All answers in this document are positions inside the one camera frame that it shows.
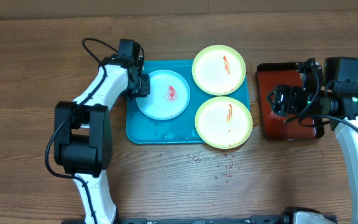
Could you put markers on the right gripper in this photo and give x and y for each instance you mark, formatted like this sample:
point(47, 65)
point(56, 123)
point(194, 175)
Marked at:
point(278, 101)

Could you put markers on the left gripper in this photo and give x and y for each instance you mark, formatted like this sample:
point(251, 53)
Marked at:
point(146, 88)

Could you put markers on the light blue plate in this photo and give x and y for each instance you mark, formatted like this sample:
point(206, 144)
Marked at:
point(169, 95)

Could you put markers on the yellow-green plate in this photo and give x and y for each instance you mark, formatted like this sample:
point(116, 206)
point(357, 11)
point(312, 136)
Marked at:
point(219, 70)
point(223, 122)

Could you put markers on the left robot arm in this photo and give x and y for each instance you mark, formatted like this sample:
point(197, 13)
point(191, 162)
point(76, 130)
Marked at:
point(80, 148)

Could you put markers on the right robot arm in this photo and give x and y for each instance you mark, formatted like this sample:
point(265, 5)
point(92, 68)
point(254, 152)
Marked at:
point(337, 105)

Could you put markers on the black and red tray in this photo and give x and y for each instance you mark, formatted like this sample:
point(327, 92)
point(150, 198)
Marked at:
point(268, 76)

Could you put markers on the teal plastic tray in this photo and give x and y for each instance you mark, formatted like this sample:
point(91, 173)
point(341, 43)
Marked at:
point(142, 129)

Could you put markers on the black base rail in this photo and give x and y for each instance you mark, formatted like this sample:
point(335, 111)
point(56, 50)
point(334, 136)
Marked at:
point(255, 219)

